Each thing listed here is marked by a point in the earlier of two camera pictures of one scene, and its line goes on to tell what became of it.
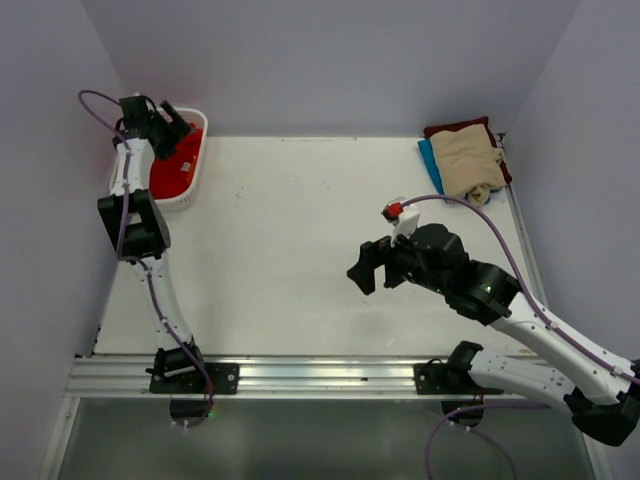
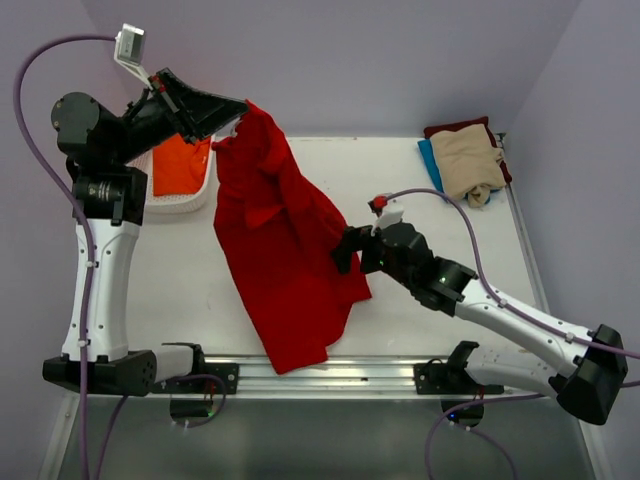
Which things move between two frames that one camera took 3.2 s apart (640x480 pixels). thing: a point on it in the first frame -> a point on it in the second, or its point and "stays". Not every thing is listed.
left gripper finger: x=179 y=127 -> x=202 y=109
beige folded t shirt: x=470 y=164 stays
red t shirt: x=170 y=177 -> x=276 y=229
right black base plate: x=447 y=379 stays
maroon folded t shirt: x=454 y=127 stays
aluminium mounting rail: x=269 y=378 stays
